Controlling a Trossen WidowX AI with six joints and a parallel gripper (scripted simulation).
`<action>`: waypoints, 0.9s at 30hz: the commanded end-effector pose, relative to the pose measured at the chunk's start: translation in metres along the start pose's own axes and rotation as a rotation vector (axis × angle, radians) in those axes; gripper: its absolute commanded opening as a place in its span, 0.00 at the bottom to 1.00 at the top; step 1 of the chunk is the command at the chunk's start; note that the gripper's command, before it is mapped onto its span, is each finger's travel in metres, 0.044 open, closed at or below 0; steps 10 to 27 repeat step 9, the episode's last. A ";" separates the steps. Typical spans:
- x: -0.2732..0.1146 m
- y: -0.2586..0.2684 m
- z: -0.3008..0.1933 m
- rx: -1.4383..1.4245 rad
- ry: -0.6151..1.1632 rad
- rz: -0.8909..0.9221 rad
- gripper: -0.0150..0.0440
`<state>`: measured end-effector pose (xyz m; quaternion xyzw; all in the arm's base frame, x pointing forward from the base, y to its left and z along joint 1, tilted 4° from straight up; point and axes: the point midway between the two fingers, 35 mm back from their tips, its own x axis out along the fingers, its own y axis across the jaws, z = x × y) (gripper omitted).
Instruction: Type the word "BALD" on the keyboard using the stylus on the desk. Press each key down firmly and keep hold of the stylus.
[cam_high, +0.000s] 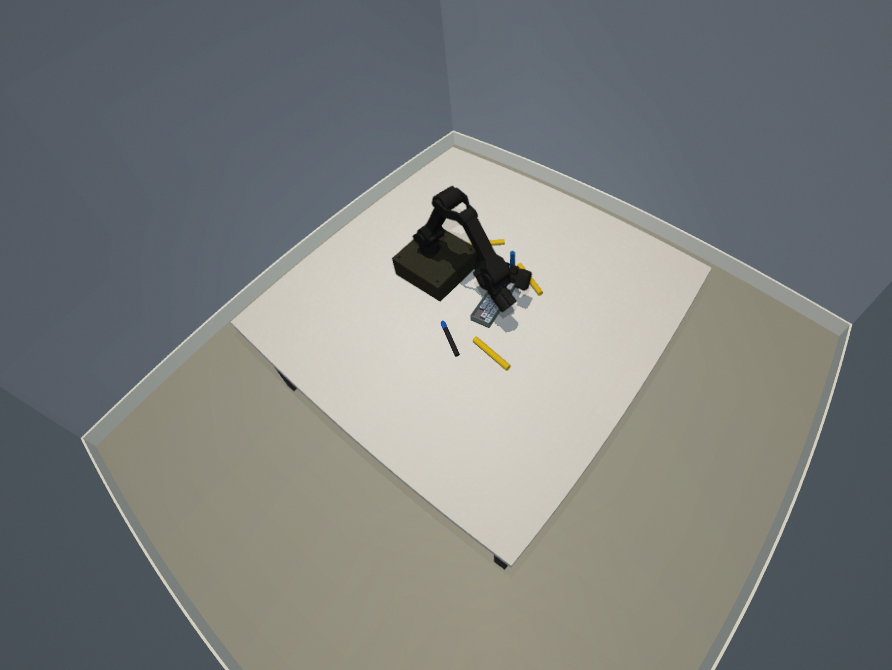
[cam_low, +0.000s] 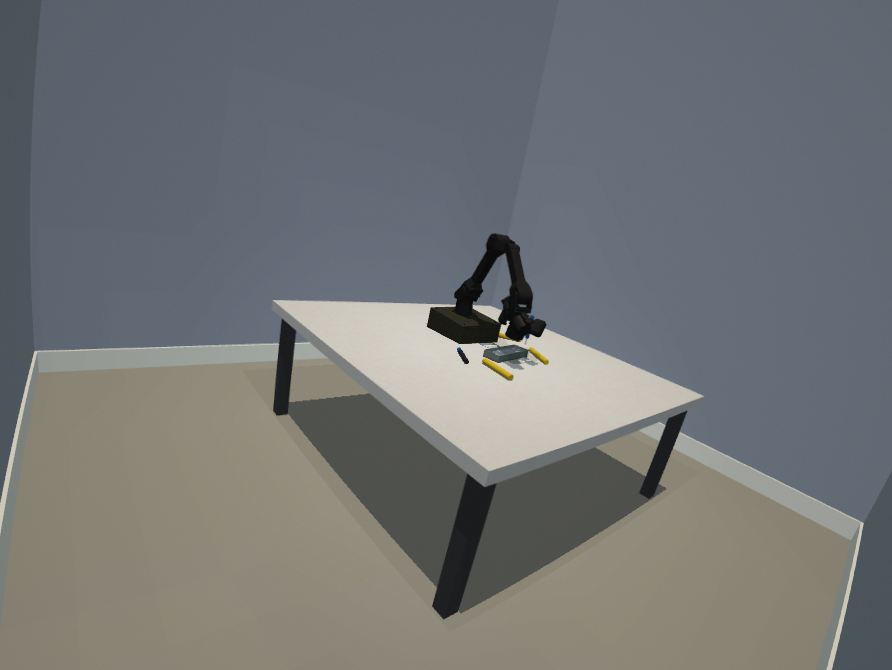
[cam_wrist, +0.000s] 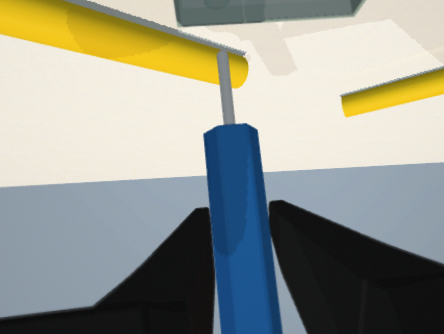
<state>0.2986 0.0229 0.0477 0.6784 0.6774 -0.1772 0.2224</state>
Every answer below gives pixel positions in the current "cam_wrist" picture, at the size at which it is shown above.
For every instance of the blue stylus with grey tip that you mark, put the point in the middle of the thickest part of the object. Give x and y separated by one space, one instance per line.
244 264

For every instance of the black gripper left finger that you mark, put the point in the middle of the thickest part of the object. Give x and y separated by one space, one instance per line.
171 292

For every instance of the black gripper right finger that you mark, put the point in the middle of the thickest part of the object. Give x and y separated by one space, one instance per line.
344 282

